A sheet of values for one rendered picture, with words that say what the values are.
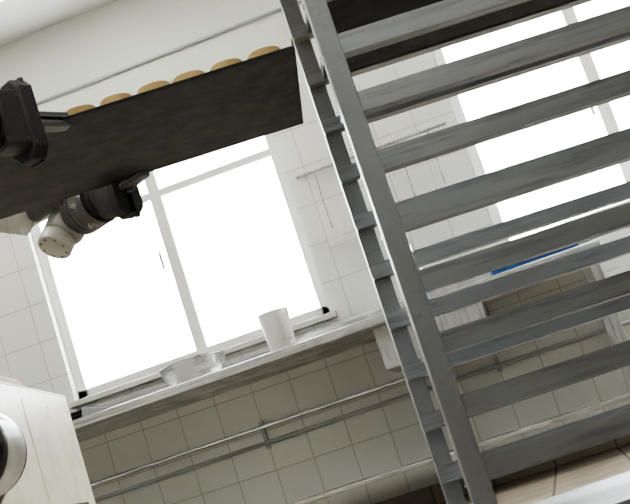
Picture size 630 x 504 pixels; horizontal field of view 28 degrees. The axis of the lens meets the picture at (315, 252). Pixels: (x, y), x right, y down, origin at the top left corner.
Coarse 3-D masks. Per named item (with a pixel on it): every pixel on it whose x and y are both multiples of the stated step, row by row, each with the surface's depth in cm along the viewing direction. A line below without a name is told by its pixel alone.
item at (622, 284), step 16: (624, 272) 173; (576, 288) 172; (592, 288) 172; (608, 288) 172; (624, 288) 172; (528, 304) 172; (544, 304) 172; (560, 304) 172; (576, 304) 172; (592, 304) 172; (480, 320) 172; (496, 320) 172; (512, 320) 172; (528, 320) 172; (544, 320) 172; (448, 336) 172; (464, 336) 172; (480, 336) 172; (496, 336) 171; (448, 352) 172
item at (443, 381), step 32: (320, 0) 177; (320, 32) 176; (352, 96) 175; (352, 128) 174; (384, 192) 172; (384, 224) 171; (416, 288) 170; (416, 320) 169; (448, 384) 168; (448, 416) 167; (480, 480) 165
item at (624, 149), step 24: (624, 144) 176; (528, 168) 175; (552, 168) 175; (576, 168) 175; (600, 168) 177; (456, 192) 175; (480, 192) 175; (504, 192) 175; (528, 192) 177; (408, 216) 175; (432, 216) 174
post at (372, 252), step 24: (288, 0) 225; (288, 24) 224; (312, 48) 223; (312, 96) 222; (336, 144) 220; (360, 192) 218; (360, 240) 217; (384, 288) 215; (384, 312) 215; (408, 336) 214; (408, 360) 213; (408, 384) 213; (432, 408) 212; (432, 432) 211; (432, 456) 210; (456, 480) 210
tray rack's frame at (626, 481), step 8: (608, 480) 207; (616, 480) 202; (624, 480) 197; (584, 488) 207; (592, 488) 202; (600, 488) 196; (608, 488) 192; (616, 488) 187; (624, 488) 183; (560, 496) 207; (568, 496) 201; (576, 496) 196; (584, 496) 191; (592, 496) 187; (600, 496) 182; (608, 496) 178; (616, 496) 174; (624, 496) 170
